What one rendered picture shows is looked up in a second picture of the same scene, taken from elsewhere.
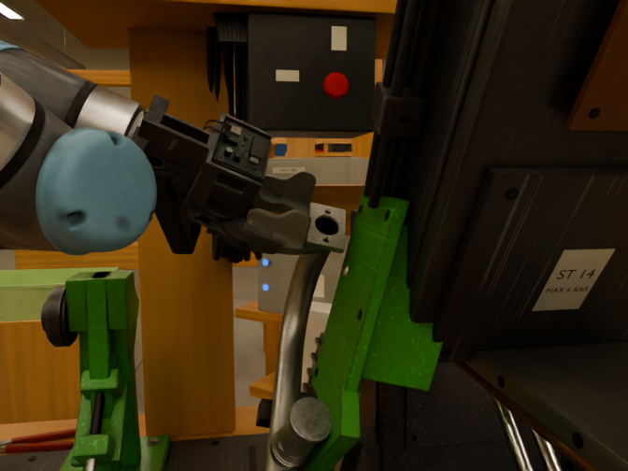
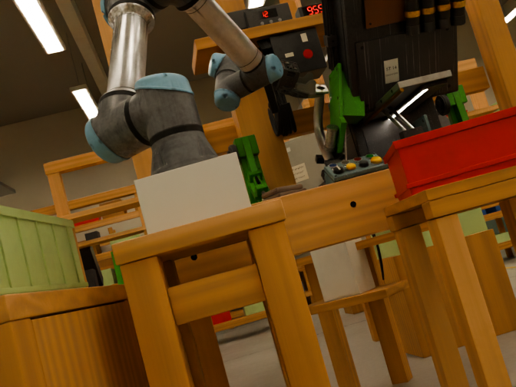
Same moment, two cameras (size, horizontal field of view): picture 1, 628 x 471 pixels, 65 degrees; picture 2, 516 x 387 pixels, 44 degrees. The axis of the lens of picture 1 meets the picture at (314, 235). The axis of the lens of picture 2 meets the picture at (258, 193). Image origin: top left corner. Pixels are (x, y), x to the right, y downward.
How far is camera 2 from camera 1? 160 cm
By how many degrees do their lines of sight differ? 14
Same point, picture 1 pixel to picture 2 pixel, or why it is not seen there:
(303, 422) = (331, 127)
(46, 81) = not seen: hidden behind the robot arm
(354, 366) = (340, 110)
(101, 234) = (278, 71)
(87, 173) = (273, 60)
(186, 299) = (269, 160)
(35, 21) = not seen: outside the picture
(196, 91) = not seen: hidden behind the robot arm
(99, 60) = (25, 180)
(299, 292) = (317, 119)
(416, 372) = (358, 110)
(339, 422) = (340, 121)
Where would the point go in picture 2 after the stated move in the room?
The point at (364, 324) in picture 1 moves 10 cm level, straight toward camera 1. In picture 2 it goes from (339, 97) to (339, 89)
